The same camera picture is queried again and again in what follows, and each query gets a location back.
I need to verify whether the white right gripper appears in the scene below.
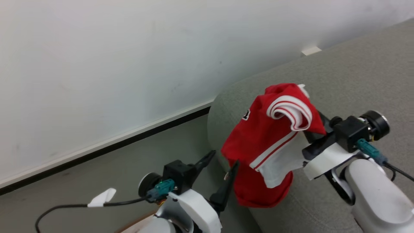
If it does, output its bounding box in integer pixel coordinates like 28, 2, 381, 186
301, 111, 360, 181

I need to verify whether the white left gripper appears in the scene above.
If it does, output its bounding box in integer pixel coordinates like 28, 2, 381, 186
168, 150, 240, 233

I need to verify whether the red white sports garment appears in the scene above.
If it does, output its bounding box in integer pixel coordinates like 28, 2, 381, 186
221, 83, 326, 208

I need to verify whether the brown basket rim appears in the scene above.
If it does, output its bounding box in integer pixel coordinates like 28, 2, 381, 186
114, 211, 159, 233

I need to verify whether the grey fabric sofa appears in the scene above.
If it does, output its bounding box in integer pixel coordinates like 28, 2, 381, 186
207, 18, 414, 233

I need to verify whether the white label on sofa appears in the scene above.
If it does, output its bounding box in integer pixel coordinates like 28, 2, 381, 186
301, 46, 322, 56

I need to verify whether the black looped cable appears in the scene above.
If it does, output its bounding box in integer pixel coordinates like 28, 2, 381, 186
324, 160, 357, 206

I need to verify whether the black cable with teal plug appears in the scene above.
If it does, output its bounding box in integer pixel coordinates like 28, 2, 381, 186
356, 139, 414, 182
35, 179, 176, 233

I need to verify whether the black white wall baseboard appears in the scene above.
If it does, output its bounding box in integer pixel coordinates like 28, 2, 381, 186
0, 100, 214, 196

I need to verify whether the white tag on cable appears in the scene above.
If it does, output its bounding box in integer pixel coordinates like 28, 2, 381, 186
87, 188, 116, 208

